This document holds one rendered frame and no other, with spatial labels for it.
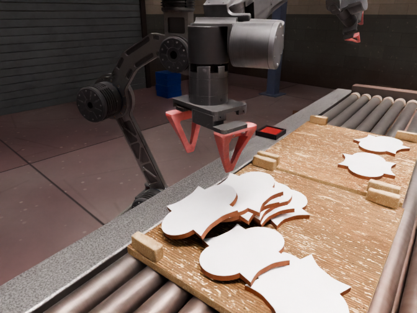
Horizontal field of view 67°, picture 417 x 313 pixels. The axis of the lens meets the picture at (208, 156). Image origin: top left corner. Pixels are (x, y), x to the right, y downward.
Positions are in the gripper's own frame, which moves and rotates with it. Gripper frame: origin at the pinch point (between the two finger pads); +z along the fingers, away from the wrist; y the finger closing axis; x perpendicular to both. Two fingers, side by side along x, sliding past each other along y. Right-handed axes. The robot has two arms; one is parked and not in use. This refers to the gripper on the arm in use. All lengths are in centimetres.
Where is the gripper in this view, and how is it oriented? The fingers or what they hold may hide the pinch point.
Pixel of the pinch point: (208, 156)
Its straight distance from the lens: 51.2
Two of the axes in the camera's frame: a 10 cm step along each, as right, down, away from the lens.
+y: 6.5, 3.2, -6.9
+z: 0.0, 9.1, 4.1
